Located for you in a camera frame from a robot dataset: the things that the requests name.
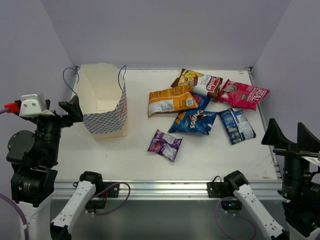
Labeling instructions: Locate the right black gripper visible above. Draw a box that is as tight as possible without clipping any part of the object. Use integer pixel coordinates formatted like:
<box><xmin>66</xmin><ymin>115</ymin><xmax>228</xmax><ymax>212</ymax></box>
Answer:
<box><xmin>263</xmin><ymin>117</ymin><xmax>320</xmax><ymax>200</ymax></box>

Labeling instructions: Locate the blue patterned paper bag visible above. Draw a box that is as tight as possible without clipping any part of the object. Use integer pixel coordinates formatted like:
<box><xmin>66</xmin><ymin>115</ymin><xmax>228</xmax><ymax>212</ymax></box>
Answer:
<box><xmin>62</xmin><ymin>63</ymin><xmax>128</xmax><ymax>141</ymax></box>

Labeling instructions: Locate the blue white snack bag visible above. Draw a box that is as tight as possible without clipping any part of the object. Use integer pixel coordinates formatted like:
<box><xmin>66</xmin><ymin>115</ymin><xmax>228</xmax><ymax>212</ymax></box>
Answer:
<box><xmin>218</xmin><ymin>107</ymin><xmax>256</xmax><ymax>145</ymax></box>

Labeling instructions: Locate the pink Real snack packet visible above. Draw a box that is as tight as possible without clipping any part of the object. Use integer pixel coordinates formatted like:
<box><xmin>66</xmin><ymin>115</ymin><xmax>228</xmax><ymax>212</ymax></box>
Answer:
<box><xmin>215</xmin><ymin>79</ymin><xmax>270</xmax><ymax>111</ymax></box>

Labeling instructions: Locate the orange snack packet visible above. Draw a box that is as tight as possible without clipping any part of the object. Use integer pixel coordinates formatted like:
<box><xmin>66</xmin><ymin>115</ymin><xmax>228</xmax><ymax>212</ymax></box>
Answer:
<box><xmin>148</xmin><ymin>85</ymin><xmax>199</xmax><ymax>117</ymax></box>

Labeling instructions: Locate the dark blue chip bag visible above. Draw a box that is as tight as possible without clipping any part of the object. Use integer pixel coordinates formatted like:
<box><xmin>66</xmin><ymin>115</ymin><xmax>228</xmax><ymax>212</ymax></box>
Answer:
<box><xmin>191</xmin><ymin>93</ymin><xmax>211</xmax><ymax>111</ymax></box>

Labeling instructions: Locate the blue Doritos chip bag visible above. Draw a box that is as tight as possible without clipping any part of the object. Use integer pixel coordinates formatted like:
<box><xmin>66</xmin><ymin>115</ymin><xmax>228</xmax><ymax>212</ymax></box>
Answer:
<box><xmin>168</xmin><ymin>109</ymin><xmax>218</xmax><ymax>136</ymax></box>

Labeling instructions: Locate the purple snack packet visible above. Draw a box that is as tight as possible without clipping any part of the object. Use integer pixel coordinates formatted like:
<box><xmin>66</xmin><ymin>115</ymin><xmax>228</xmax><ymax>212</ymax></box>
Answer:
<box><xmin>147</xmin><ymin>129</ymin><xmax>183</xmax><ymax>162</ymax></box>

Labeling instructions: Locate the brown cassava chips bag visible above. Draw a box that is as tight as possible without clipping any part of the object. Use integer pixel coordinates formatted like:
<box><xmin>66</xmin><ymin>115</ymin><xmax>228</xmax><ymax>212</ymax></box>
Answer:
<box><xmin>171</xmin><ymin>68</ymin><xmax>223</xmax><ymax>99</ymax></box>

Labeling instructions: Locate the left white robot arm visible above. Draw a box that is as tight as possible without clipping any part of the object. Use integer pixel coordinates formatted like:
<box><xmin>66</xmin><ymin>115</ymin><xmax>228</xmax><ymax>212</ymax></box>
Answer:
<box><xmin>5</xmin><ymin>93</ymin><xmax>104</xmax><ymax>240</ymax></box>

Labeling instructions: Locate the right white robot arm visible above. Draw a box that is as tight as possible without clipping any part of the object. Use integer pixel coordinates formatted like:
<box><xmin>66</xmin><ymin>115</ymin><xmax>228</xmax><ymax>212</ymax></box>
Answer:
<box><xmin>222</xmin><ymin>118</ymin><xmax>320</xmax><ymax>240</ymax></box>

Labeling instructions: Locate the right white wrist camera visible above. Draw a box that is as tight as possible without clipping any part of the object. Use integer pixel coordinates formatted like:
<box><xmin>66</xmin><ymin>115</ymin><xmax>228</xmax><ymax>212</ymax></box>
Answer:
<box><xmin>302</xmin><ymin>156</ymin><xmax>320</xmax><ymax>167</ymax></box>

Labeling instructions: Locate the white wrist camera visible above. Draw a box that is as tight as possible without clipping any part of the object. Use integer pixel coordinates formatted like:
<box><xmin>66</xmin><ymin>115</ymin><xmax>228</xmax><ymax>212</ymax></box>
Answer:
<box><xmin>19</xmin><ymin>92</ymin><xmax>54</xmax><ymax>118</ymax></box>
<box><xmin>302</xmin><ymin>156</ymin><xmax>320</xmax><ymax>167</ymax></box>

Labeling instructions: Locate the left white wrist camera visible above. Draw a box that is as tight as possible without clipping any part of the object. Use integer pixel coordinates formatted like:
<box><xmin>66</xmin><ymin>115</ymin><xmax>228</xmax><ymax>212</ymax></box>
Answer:
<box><xmin>19</xmin><ymin>92</ymin><xmax>54</xmax><ymax>118</ymax></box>

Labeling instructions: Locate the aluminium mounting rail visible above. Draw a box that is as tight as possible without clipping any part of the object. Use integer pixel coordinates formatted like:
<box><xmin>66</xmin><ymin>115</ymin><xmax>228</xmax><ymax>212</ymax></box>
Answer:
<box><xmin>53</xmin><ymin>179</ymin><xmax>286</xmax><ymax>201</ymax></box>

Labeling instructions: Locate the right black base bracket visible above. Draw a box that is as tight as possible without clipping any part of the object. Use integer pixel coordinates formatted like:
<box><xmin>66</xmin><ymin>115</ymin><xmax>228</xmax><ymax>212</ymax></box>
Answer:
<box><xmin>206</xmin><ymin>176</ymin><xmax>243</xmax><ymax>214</ymax></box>

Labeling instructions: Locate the black base bracket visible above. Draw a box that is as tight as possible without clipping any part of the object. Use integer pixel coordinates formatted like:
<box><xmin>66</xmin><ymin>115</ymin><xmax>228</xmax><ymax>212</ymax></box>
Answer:
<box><xmin>206</xmin><ymin>176</ymin><xmax>243</xmax><ymax>214</ymax></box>
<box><xmin>85</xmin><ymin>181</ymin><xmax>120</xmax><ymax>212</ymax></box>

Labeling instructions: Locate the left black base bracket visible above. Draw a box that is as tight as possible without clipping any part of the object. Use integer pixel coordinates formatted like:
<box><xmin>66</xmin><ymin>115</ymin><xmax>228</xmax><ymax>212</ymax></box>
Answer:
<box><xmin>85</xmin><ymin>181</ymin><xmax>120</xmax><ymax>212</ymax></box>

